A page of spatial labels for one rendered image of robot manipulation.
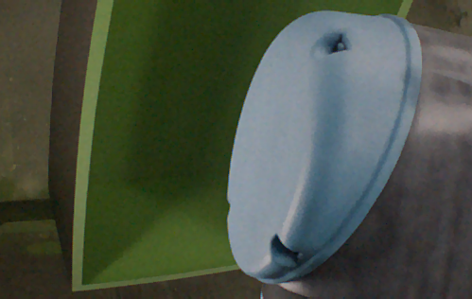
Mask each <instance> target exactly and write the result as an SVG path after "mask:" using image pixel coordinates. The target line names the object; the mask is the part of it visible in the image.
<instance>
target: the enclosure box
mask: <svg viewBox="0 0 472 299"><path fill-rule="evenodd" d="M411 3H412V0H61V16H60V20H59V29H58V41H57V43H56V58H55V63H54V78H53V86H52V105H51V110H50V132H49V154H48V176H49V177H48V190H49V194H50V200H51V204H52V209H53V214H54V219H55V223H56V228H57V233H58V235H59V238H60V243H61V250H62V255H63V260H64V263H65V265H66V270H67V273H68V279H69V282H70V284H71V288H72V291H78V290H95V289H105V288H109V287H110V288H114V287H118V286H121V287H124V286H128V285H138V284H142V283H152V282H157V281H167V280H172V279H177V278H187V277H192V276H198V275H203V274H208V273H223V272H228V271H232V270H238V269H240V268H239V266H238V265H237V263H236V260H235V258H234V255H233V253H232V248H231V244H230V239H229V231H228V216H229V213H230V207H231V204H230V203H229V201H228V188H229V177H230V169H231V162H232V155H233V149H234V144H235V140H236V130H237V126H238V122H239V119H240V115H241V111H242V108H243V104H244V101H245V98H246V96H247V93H249V90H250V86H251V84H252V81H253V77H254V75H255V72H256V70H257V68H258V66H259V64H260V63H261V61H262V59H263V57H264V55H265V54H266V52H267V51H268V49H269V48H270V46H271V44H272V42H273V41H274V40H275V39H276V37H277V36H278V35H279V33H281V32H282V31H283V29H284V28H285V27H286V26H288V25H289V24H290V23H292V22H294V21H295V20H297V19H298V18H300V17H301V16H303V15H304V16H305V15H308V14H309V13H311V12H314V11H317V12H318V11H324V10H332V11H337V12H349V13H351V14H362V15H367V16H376V15H382V14H388V15H389V14H391V15H396V16H400V17H401V18H404V19H405V18H406V14H408V12H409V9H410V7H411Z"/></svg>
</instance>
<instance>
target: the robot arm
mask: <svg viewBox="0 0 472 299"><path fill-rule="evenodd" d="M228 201H229V203H230V204H231V207H230V213H229V216H228V231H229V239H230V244H231V248H232V253H233V255H234V258H235V260H236V263H237V265H238V266H239V268H240V269H241V270H242V271H243V272H245V273H246V274H247V275H250V276H252V277H255V278H257V279H258V280H259V281H261V282H262V290H261V299H472V37H470V36H466V35H460V34H458V33H454V32H448V31H445V30H441V29H435V28H433V27H429V26H421V25H417V24H410V22H408V21H407V20H405V19H404V18H401V17H400V16H396V15H391V14H389V15H388V14H382V15H376V16H367V15H362V14H351V13H349V12H337V11H332V10H324V11H318V12H317V11H314V12H311V13H309V14H308V15H305V16H304V15H303V16H301V17H300V18H298V19H297V20H295V21H294V22H292V23H290V24H289V25H288V26H286V27H285V28H284V29H283V31H282V32H281V33H279V35H278V36H277V37H276V39H275V40H274V41H273V42H272V44H271V46H270V48H269V49H268V51H267V52H266V54H265V55H264V57H263V59H262V61H261V63H260V64H259V66H258V68H257V70H256V72H255V75H254V77H253V81H252V84H251V86H250V90H249V93H247V96H246V98H245V101H244V104H243V108H242V111H241V115H240V119H239V122H238V126H237V130H236V140H235V144H234V149H233V155H232V162H231V169H230V177H229V188H228Z"/></svg>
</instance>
